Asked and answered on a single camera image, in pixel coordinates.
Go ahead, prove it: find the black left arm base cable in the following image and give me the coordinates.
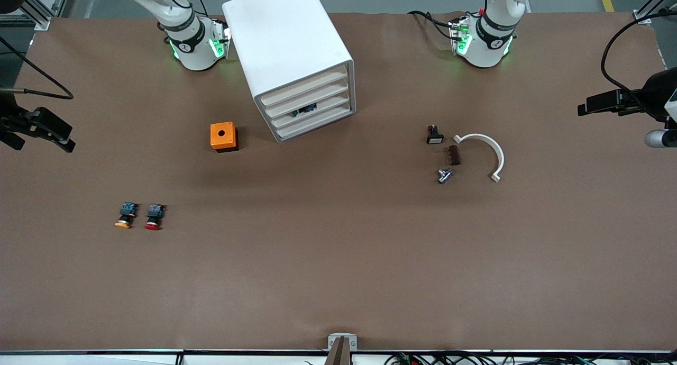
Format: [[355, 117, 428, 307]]
[[407, 10, 456, 41]]

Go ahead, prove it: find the red mushroom push button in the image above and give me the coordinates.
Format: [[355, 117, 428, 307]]
[[144, 203, 167, 231]]

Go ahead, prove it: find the white curved plastic arc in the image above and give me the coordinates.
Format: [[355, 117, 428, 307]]
[[453, 133, 505, 184]]

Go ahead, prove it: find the white table edge rail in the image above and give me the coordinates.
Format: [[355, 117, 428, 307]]
[[0, 349, 677, 365]]

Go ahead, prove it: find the metal table edge bracket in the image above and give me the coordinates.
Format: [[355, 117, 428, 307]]
[[324, 333, 358, 365]]

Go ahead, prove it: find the yellow mushroom push button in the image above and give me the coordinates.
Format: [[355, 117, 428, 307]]
[[114, 202, 140, 230]]

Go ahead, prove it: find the orange box with round hole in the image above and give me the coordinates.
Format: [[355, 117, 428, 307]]
[[210, 122, 239, 153]]

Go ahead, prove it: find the tangled cable bundle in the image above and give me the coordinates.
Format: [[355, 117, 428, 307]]
[[383, 352, 677, 365]]

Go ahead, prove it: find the aluminium frame profile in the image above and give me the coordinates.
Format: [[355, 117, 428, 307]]
[[21, 0, 72, 31], [633, 0, 677, 25]]

